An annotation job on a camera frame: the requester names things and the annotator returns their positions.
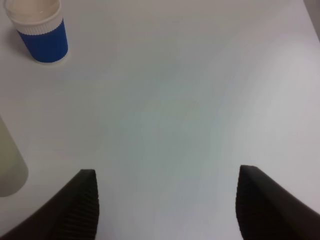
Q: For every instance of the blue white paper cup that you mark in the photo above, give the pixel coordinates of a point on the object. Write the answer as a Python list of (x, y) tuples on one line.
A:
[(40, 24)]

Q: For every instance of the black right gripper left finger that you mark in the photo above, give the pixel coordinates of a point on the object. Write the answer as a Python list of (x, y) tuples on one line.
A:
[(72, 214)]

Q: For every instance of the light green plastic cup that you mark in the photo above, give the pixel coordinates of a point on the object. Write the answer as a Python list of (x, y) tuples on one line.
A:
[(13, 168)]

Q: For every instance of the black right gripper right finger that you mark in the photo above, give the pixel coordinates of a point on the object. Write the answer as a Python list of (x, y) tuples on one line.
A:
[(266, 211)]

